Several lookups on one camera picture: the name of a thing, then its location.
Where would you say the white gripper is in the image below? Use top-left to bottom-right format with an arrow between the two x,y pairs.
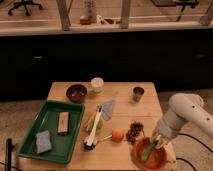
152,120 -> 176,149

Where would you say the green pepper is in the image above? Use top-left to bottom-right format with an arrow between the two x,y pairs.
141,141 -> 158,163

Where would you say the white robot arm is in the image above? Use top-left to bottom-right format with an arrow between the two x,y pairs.
151,93 -> 213,149

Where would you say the red bowl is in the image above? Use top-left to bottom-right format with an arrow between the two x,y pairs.
132,137 -> 167,171

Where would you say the dark maroon bowl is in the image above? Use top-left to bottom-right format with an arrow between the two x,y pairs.
66,84 -> 87,103

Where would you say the bunch of dark grapes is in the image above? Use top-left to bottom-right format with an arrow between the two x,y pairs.
126,122 -> 144,144

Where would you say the orange fruit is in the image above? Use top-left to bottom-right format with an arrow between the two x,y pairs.
111,130 -> 124,142

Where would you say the metal cup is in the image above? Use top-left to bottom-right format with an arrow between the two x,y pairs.
133,87 -> 144,102

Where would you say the blue grey cloth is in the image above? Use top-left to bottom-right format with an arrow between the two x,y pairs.
102,100 -> 115,121

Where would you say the green leafy vegetable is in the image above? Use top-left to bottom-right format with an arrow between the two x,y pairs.
84,113 -> 103,134

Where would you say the white cup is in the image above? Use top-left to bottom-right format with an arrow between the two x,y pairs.
91,77 -> 104,93

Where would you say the green plastic tray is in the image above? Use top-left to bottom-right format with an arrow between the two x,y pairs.
17,100 -> 85,164

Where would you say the wooden block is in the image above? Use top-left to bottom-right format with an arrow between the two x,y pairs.
57,112 -> 69,135

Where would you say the blue sponge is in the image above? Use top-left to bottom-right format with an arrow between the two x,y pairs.
36,130 -> 52,154

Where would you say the small red object on shelf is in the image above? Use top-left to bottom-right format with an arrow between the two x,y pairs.
80,18 -> 92,25

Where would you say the black office chair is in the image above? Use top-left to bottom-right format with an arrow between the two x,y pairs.
8,0 -> 43,16

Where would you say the black cable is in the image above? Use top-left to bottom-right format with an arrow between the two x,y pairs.
175,132 -> 213,171

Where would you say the black stand post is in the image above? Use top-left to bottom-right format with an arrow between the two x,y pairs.
5,138 -> 15,171

